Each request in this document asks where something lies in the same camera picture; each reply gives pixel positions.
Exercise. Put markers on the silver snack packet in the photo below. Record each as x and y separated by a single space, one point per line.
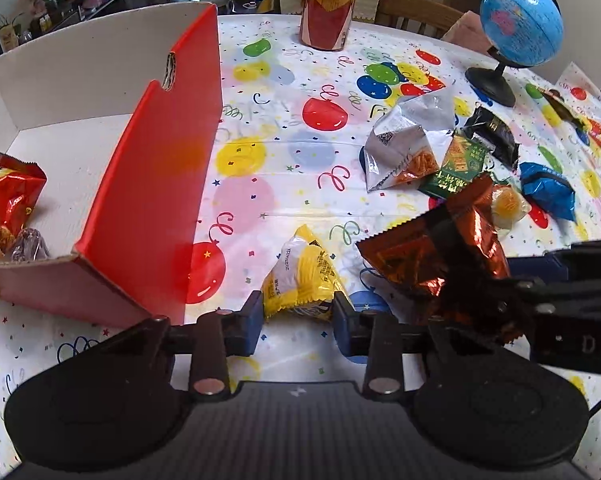
405 130

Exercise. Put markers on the round stool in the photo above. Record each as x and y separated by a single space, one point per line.
215 2

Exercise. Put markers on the blue snack packet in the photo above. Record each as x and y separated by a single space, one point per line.
547 187

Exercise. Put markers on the red cardboard box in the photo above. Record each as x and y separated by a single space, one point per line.
155 185

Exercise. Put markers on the yellow snack packet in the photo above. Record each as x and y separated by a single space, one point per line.
305 270

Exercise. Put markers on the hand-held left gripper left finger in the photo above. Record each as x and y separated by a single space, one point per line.
250 322

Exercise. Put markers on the display shelf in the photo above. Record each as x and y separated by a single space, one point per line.
70 0

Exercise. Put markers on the wooden chair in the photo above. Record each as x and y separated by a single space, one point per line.
410 10

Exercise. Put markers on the copper foil snack packet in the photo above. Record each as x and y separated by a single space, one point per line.
430 255

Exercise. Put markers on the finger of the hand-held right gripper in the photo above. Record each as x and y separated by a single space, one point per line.
570 297
540 267

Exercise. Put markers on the blue desk globe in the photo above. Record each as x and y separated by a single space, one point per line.
520 25

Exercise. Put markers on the balloon print tablecloth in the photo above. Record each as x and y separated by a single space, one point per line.
290 125

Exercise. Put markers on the red and yellow tall can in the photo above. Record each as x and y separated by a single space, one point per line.
330 10

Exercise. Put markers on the black snack packet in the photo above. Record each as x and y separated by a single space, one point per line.
495 132

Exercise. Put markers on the pink cloth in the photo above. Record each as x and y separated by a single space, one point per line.
465 32

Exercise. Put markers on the red foil snack packet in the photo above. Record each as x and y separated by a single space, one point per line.
10 195

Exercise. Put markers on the green snack packet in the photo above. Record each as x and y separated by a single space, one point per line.
455 165

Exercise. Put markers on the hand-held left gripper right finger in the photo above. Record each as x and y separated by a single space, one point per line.
344 330

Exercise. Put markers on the clear wrapped candy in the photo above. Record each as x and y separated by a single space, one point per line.
28 245
510 205

